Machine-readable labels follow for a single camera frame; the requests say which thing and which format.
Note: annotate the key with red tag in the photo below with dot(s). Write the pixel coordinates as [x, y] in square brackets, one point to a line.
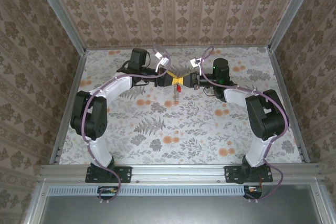
[178, 88]

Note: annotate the metal keyring with many rings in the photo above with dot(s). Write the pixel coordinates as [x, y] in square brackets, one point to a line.
[175, 95]

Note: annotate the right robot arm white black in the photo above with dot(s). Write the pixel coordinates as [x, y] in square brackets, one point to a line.
[236, 95]

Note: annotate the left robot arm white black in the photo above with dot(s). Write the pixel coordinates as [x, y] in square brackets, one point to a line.
[118, 85]

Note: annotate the floral table cover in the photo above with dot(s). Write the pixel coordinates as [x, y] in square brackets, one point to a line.
[183, 129]

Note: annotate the black connector box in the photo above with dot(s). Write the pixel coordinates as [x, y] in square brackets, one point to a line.
[107, 192]
[253, 192]

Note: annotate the grey metal panel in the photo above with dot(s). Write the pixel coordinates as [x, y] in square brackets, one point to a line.
[183, 211]

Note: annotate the aluminium side rail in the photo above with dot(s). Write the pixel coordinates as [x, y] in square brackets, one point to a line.
[74, 90]
[287, 103]

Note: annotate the aluminium mounting rail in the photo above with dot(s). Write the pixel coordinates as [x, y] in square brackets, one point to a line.
[178, 172]

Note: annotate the aluminium frame post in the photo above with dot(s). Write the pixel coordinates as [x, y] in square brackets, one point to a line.
[291, 6]
[60, 11]

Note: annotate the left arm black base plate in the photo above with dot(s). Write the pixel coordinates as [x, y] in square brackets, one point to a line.
[126, 174]

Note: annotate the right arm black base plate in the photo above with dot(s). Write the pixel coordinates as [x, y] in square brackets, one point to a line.
[231, 174]

